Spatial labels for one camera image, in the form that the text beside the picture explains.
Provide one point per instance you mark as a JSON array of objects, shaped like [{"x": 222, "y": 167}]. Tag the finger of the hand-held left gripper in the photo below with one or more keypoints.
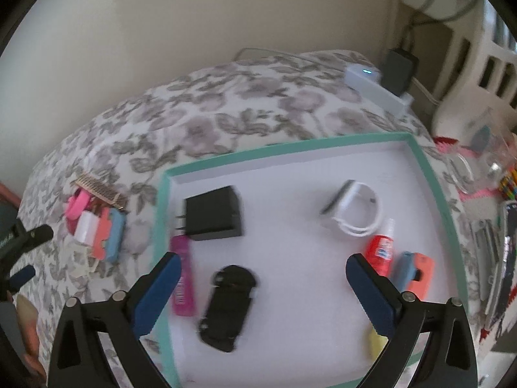
[
  {"x": 22, "y": 277},
  {"x": 38, "y": 234}
]

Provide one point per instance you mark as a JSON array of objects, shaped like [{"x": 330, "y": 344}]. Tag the pink edged dark panel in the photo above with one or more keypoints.
[{"x": 8, "y": 202}]

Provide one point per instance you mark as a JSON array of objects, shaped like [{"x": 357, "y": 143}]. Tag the white lattice basket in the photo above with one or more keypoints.
[{"x": 476, "y": 72}]

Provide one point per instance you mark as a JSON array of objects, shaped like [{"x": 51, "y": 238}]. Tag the clear plastic container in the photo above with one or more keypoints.
[{"x": 476, "y": 157}]

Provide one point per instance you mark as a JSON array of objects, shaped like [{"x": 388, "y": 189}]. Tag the black charger plug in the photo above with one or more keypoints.
[{"x": 214, "y": 212}]

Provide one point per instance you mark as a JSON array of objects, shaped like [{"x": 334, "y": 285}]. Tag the gold toothed comb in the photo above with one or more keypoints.
[{"x": 101, "y": 192}]

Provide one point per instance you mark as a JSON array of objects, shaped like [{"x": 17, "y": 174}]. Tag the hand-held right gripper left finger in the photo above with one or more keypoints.
[{"x": 158, "y": 291}]

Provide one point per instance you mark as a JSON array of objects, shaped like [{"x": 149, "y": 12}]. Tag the black power adapter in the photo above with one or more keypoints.
[{"x": 400, "y": 70}]

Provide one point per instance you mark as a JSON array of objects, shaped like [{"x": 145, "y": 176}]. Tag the pink tube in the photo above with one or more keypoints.
[{"x": 182, "y": 279}]

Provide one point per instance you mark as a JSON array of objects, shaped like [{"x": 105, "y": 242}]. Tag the teal cardboard tray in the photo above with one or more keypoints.
[{"x": 307, "y": 291}]

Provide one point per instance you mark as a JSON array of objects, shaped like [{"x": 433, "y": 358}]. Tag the red bottle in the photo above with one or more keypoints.
[{"x": 379, "y": 250}]

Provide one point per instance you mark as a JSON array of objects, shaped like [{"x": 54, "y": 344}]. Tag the white spool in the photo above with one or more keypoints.
[{"x": 87, "y": 228}]

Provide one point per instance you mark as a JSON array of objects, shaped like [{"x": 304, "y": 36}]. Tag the pink and blue block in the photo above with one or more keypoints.
[{"x": 109, "y": 234}]

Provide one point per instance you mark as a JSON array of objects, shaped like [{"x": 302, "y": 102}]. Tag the white power strip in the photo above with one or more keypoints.
[{"x": 375, "y": 87}]

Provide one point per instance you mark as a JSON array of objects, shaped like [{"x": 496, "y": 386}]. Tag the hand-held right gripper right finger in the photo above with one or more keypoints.
[{"x": 371, "y": 295}]

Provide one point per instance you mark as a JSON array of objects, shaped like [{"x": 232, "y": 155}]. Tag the smartphone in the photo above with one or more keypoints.
[{"x": 507, "y": 258}]

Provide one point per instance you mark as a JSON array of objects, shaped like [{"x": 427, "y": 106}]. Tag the red and white crochet mat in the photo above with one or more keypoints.
[{"x": 446, "y": 142}]

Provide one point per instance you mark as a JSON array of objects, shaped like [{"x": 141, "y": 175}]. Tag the floral blanket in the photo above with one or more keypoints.
[{"x": 242, "y": 101}]

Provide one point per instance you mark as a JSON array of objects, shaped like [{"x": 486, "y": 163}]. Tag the black toy car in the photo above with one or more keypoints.
[{"x": 228, "y": 311}]

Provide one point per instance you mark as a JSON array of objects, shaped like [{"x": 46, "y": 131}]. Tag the orange and blue sharpener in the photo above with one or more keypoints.
[{"x": 420, "y": 275}]

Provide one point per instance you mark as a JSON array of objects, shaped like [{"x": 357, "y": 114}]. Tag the colourful toys pile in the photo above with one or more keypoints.
[{"x": 509, "y": 184}]

